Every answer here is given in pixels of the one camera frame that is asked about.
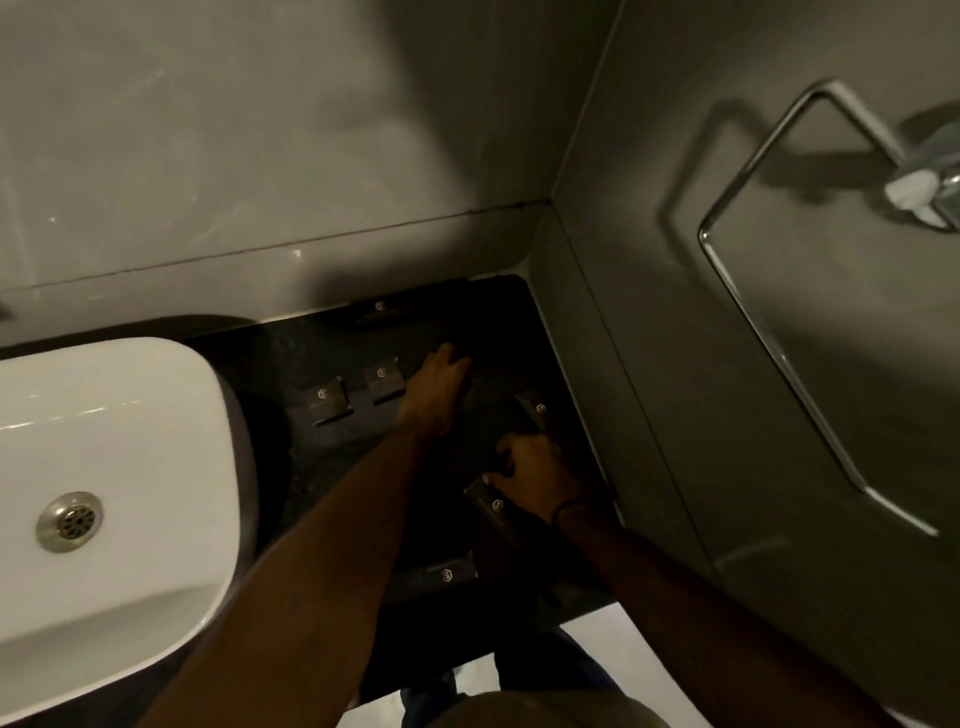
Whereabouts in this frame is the person's left hand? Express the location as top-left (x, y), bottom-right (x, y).
top-left (396, 342), bottom-right (474, 438)

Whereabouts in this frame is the person's right hand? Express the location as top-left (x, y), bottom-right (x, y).
top-left (485, 433), bottom-right (603, 525)

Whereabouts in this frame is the small dark amenity box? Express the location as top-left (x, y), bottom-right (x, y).
top-left (352, 298), bottom-right (410, 327)
top-left (361, 358), bottom-right (408, 406)
top-left (514, 390), bottom-right (560, 440)
top-left (463, 480), bottom-right (530, 545)
top-left (390, 556), bottom-right (479, 601)
top-left (303, 377), bottom-right (355, 427)

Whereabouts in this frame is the person's left forearm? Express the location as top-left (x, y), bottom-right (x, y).
top-left (138, 420), bottom-right (453, 728)

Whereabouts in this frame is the person's right forearm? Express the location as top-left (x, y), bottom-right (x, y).
top-left (551, 496), bottom-right (901, 728)

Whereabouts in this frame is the white ceramic sink basin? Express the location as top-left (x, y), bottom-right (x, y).
top-left (0, 336), bottom-right (261, 726)

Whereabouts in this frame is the metal sink drain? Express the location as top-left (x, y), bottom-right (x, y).
top-left (35, 491), bottom-right (105, 555)

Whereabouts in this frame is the chrome towel ring holder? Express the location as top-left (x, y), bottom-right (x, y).
top-left (696, 78), bottom-right (960, 539)

